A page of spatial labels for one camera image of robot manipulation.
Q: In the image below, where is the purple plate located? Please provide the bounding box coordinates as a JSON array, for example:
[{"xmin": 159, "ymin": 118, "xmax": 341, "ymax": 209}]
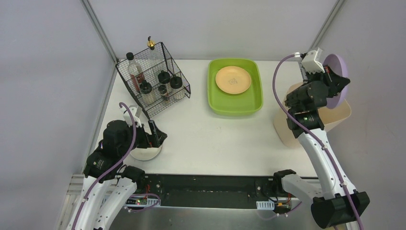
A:
[{"xmin": 323, "ymin": 54, "xmax": 349, "ymax": 109}]

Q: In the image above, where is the black pepper grinder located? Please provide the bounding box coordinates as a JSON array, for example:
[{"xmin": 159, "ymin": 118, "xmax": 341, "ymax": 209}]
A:
[{"xmin": 158, "ymin": 84, "xmax": 169, "ymax": 102}]

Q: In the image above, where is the black-lid spice jar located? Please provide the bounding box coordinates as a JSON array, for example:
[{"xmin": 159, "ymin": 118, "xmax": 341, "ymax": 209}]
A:
[{"xmin": 139, "ymin": 80, "xmax": 157, "ymax": 105}]

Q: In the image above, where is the black-lid glass jar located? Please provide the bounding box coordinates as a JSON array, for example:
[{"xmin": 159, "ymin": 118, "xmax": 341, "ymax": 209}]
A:
[
  {"xmin": 158, "ymin": 70, "xmax": 172, "ymax": 93},
  {"xmin": 169, "ymin": 75, "xmax": 183, "ymax": 100}
]

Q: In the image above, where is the black-lid glass jar front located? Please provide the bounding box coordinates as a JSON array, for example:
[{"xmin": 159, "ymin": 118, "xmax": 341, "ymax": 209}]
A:
[{"xmin": 158, "ymin": 70, "xmax": 172, "ymax": 93}]

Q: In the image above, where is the dark sauce bottle red label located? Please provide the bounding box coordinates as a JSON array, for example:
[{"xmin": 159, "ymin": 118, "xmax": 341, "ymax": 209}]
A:
[{"xmin": 126, "ymin": 52, "xmax": 146, "ymax": 93}]

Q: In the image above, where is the gold-top glass oil bottle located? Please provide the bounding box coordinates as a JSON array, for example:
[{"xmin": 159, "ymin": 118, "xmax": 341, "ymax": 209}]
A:
[{"xmin": 147, "ymin": 36, "xmax": 166, "ymax": 83}]

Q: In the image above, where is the orange plate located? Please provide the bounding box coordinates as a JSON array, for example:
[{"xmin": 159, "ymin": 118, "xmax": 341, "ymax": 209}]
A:
[{"xmin": 215, "ymin": 66, "xmax": 252, "ymax": 94}]

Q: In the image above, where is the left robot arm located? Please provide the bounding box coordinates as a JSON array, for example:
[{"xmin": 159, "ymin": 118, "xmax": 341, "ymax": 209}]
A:
[{"xmin": 67, "ymin": 120, "xmax": 168, "ymax": 230}]

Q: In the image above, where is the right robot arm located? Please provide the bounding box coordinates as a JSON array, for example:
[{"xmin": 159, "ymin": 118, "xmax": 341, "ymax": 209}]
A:
[{"xmin": 274, "ymin": 65, "xmax": 370, "ymax": 230}]

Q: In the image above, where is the white floral bowl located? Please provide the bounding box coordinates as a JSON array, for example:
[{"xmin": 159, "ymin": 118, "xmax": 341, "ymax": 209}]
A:
[{"xmin": 130, "ymin": 145, "xmax": 163, "ymax": 161}]

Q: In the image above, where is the beige waste bin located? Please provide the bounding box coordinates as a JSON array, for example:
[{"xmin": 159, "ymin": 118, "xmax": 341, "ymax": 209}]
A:
[{"xmin": 273, "ymin": 87, "xmax": 352, "ymax": 149}]

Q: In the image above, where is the green plastic tub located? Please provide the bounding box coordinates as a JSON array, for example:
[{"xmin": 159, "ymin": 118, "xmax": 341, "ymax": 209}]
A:
[{"xmin": 207, "ymin": 58, "xmax": 263, "ymax": 116}]

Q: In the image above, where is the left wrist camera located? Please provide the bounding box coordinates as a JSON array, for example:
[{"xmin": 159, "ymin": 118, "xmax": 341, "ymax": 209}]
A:
[{"xmin": 120, "ymin": 105, "xmax": 142, "ymax": 127}]

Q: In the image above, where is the black wire rack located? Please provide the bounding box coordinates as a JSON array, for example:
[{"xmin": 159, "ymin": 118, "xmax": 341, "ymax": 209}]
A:
[{"xmin": 115, "ymin": 42, "xmax": 191, "ymax": 118}]

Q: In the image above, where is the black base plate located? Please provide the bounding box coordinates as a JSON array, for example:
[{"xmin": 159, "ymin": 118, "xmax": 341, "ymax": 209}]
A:
[{"xmin": 125, "ymin": 174, "xmax": 291, "ymax": 209}]

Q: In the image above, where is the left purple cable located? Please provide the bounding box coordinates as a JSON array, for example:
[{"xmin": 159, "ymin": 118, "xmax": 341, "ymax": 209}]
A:
[{"xmin": 70, "ymin": 102, "xmax": 162, "ymax": 230}]

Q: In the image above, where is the purple cable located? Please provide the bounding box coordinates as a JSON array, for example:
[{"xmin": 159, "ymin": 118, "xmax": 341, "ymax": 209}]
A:
[
  {"xmin": 70, "ymin": 102, "xmax": 162, "ymax": 230},
  {"xmin": 257, "ymin": 54, "xmax": 365, "ymax": 230}
]

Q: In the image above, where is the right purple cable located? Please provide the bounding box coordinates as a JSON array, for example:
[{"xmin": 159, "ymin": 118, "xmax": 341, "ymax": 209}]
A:
[{"xmin": 257, "ymin": 54, "xmax": 365, "ymax": 230}]

